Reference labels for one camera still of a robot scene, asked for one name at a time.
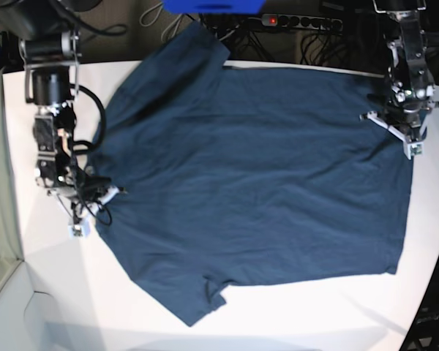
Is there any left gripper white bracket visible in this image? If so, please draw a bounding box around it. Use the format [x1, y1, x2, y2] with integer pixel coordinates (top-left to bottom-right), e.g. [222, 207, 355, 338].
[359, 105, 439, 160]

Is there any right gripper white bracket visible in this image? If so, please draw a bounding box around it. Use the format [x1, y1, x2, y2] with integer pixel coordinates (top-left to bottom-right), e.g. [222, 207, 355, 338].
[47, 185, 127, 238]

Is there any dark blue t-shirt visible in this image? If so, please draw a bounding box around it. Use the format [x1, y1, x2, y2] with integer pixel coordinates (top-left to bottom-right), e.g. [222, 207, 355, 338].
[89, 23, 413, 325]

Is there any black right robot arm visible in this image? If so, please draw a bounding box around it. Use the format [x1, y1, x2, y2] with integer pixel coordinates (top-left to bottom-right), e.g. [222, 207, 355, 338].
[0, 1, 127, 238]

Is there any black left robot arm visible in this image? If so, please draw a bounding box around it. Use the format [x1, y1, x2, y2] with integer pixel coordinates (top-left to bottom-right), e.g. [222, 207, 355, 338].
[360, 1, 439, 159]

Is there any black power strip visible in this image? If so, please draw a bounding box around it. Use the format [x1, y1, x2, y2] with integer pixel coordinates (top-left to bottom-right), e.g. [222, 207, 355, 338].
[260, 14, 344, 33]

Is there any blue plastic bin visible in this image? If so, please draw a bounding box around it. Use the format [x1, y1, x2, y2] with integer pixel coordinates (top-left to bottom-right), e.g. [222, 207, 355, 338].
[162, 0, 266, 14]

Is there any white cable loop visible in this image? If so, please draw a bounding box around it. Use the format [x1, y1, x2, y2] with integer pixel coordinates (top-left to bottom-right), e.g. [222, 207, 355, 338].
[138, 7, 186, 44]

